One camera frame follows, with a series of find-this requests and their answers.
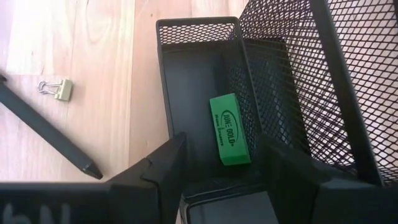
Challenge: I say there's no green eraser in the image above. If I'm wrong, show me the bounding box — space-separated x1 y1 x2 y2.
209 92 252 166

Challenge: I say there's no black mesh desk organizer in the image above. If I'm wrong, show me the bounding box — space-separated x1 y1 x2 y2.
155 0 398 224

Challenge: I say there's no beige binder clip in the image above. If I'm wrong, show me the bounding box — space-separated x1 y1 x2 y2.
37 78 74 102

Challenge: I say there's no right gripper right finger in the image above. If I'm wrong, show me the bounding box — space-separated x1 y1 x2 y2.
261 136 323 224

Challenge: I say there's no black pencil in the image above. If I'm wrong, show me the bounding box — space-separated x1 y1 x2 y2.
0 74 104 180

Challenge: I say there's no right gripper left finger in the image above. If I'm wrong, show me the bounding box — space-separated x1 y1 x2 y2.
107 132 188 224

